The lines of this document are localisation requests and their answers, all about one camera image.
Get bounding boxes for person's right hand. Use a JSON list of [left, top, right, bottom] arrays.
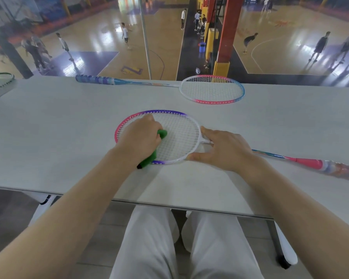
[[186, 126, 264, 175]]

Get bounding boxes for person's left hand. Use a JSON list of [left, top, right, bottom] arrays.
[[110, 114, 164, 167]]

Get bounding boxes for green black cleaning cloth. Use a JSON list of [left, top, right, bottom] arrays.
[[136, 129, 168, 169]]

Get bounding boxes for pink blue badminton racket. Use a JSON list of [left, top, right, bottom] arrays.
[[75, 74, 246, 105]]

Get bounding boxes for purple pink badminton racket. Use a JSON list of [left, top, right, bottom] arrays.
[[114, 109, 349, 183]]

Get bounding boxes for person's right forearm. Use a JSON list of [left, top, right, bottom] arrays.
[[244, 161, 349, 279]]

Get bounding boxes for person's left forearm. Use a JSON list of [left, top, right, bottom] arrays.
[[0, 151, 137, 279]]

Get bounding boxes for person's white trousers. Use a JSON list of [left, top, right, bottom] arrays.
[[109, 205, 265, 279]]

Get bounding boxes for green badminton racket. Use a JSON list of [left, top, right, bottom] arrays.
[[0, 72, 16, 94]]

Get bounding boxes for metal window mullion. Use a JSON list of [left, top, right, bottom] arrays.
[[138, 0, 153, 80]]

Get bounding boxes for group of distant people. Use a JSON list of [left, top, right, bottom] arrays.
[[0, 0, 349, 72]]

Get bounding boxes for white table leg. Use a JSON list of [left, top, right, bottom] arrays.
[[267, 220, 299, 270], [22, 191, 59, 227]]

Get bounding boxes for red pillar with yellow base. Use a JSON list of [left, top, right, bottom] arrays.
[[213, 0, 245, 78]]

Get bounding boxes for yellow padded post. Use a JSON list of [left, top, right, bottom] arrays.
[[206, 28, 219, 61]]

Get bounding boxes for dark hoop post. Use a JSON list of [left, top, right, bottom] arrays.
[[0, 29, 34, 79]]

